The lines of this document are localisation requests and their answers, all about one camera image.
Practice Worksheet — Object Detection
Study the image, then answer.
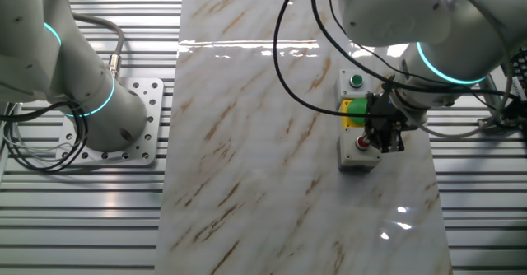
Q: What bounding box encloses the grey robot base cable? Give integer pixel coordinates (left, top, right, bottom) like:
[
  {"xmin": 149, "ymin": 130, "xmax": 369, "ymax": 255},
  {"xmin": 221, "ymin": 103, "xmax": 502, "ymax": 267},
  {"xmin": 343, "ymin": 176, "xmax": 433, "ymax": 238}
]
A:
[{"xmin": 72, "ymin": 13, "xmax": 126, "ymax": 81}]

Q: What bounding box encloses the grey box small green button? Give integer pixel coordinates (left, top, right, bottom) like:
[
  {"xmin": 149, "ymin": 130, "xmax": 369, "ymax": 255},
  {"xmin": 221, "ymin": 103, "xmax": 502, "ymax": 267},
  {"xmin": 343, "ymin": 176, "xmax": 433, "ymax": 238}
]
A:
[{"xmin": 338, "ymin": 68, "xmax": 374, "ymax": 101}]

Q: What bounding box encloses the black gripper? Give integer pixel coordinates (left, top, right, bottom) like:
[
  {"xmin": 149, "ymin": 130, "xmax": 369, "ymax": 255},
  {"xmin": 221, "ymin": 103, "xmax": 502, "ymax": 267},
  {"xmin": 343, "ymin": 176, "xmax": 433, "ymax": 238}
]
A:
[{"xmin": 364, "ymin": 90, "xmax": 427, "ymax": 153}]

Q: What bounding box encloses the thin white cable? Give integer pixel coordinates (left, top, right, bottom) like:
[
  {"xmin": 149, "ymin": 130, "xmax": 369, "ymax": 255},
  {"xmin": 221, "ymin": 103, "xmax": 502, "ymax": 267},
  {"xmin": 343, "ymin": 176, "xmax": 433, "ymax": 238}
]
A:
[{"xmin": 419, "ymin": 72, "xmax": 515, "ymax": 139}]

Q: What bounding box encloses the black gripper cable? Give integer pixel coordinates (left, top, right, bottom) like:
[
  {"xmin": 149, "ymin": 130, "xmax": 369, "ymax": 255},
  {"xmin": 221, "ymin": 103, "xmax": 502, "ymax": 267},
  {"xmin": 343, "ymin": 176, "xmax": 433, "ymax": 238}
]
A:
[
  {"xmin": 273, "ymin": 0, "xmax": 388, "ymax": 119},
  {"xmin": 310, "ymin": 0, "xmax": 520, "ymax": 99}
]

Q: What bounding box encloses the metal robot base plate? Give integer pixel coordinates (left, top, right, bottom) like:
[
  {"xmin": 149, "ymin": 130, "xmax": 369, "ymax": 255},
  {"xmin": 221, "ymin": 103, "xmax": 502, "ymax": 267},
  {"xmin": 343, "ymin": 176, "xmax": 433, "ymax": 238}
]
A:
[{"xmin": 55, "ymin": 77, "xmax": 165, "ymax": 167}]

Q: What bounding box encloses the grey box red button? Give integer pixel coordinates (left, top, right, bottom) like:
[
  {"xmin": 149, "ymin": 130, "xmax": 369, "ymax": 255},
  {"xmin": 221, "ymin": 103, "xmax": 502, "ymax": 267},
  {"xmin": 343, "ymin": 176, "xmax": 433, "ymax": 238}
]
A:
[{"xmin": 336, "ymin": 125, "xmax": 383, "ymax": 173}]

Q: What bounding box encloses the marble pattern table mat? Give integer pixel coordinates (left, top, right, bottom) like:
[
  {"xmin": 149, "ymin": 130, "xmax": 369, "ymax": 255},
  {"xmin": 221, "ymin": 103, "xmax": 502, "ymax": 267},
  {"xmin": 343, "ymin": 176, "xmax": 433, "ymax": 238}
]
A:
[{"xmin": 154, "ymin": 0, "xmax": 454, "ymax": 275}]

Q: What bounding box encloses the grey camera on mount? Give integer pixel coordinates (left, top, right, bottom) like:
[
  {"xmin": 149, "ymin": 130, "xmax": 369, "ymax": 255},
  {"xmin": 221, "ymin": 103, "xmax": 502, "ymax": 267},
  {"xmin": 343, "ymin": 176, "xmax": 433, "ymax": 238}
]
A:
[{"xmin": 477, "ymin": 101, "xmax": 527, "ymax": 134}]

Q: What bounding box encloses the black keyboard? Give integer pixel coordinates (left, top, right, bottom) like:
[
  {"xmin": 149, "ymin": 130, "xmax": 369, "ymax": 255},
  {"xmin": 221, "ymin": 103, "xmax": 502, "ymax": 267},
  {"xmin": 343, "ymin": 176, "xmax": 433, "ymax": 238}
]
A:
[{"xmin": 510, "ymin": 46, "xmax": 527, "ymax": 99}]

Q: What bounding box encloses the yellow box large green button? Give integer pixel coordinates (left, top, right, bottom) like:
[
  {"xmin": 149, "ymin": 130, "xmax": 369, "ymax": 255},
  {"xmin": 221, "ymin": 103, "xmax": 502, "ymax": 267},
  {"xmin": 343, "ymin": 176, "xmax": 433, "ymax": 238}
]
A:
[{"xmin": 339, "ymin": 96, "xmax": 370, "ymax": 130}]

